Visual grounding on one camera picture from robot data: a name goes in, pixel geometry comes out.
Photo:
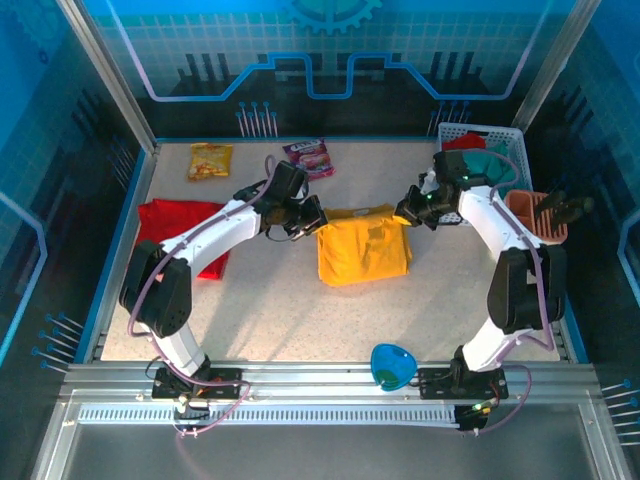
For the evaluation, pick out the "white plastic basket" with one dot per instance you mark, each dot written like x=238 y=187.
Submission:
x=520 y=145

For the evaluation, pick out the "purple candy bag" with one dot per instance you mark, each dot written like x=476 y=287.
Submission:
x=312 y=160

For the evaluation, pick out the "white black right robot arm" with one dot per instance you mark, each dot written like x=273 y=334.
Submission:
x=520 y=300

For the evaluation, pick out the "pink cream utensil holder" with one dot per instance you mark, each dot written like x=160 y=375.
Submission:
x=542 y=227

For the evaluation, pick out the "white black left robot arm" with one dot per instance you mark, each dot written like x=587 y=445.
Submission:
x=210 y=235

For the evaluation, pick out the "aluminium mounting rail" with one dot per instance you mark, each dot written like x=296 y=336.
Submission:
x=310 y=377

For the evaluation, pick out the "yellow snack bag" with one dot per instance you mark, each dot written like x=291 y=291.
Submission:
x=210 y=162

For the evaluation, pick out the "aluminium frame post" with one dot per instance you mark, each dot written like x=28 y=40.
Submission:
x=552 y=65
x=107 y=75

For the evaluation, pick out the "folded red t-shirt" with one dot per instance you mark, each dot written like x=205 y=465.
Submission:
x=170 y=225

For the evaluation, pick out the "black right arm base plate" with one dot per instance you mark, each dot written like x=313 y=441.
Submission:
x=435 y=384

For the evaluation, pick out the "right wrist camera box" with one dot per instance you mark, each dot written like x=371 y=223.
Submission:
x=429 y=181

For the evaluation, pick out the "teal t-shirt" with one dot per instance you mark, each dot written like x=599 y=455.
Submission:
x=482 y=162

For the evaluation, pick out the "yellow t-shirt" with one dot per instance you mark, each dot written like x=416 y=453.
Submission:
x=362 y=250

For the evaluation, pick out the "black knife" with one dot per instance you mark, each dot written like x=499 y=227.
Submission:
x=550 y=202
x=580 y=205

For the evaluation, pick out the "blue rounded plastic disc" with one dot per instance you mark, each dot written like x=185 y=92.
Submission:
x=392 y=365

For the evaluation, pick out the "crumpled red t-shirt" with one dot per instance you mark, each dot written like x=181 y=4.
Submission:
x=465 y=142

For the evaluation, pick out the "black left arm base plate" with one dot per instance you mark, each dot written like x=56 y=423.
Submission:
x=225 y=382

